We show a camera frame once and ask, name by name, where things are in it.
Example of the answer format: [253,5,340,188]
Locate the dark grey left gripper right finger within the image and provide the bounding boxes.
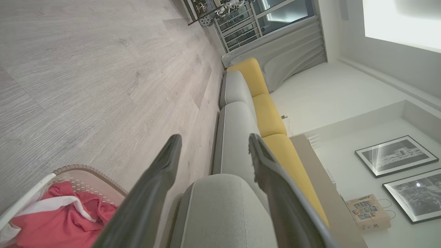
[248,134,340,248]

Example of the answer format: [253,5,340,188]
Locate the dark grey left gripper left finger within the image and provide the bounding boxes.
[91,134,182,248]

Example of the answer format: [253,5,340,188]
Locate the red basketball jersey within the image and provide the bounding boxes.
[0,182,118,248]

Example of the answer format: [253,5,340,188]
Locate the grey and yellow sofa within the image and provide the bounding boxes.
[169,58,329,248]

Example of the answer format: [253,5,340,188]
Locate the beige perforated laundry basket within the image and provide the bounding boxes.
[0,165,128,248]

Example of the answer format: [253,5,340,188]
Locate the beige low partition cabinet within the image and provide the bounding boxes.
[291,134,369,248]

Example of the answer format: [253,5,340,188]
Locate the printed cardboard box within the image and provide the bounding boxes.
[346,194,392,232]

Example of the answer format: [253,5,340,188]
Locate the black framed building photo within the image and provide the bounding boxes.
[355,135,439,178]

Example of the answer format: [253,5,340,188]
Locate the black framed landscape photo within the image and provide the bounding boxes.
[382,168,441,224]

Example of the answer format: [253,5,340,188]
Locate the grey curtain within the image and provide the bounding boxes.
[222,15,327,93]

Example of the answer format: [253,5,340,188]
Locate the black metal plant rack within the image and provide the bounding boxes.
[183,0,255,27]

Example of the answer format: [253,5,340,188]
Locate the window with white frame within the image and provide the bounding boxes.
[214,0,316,52]

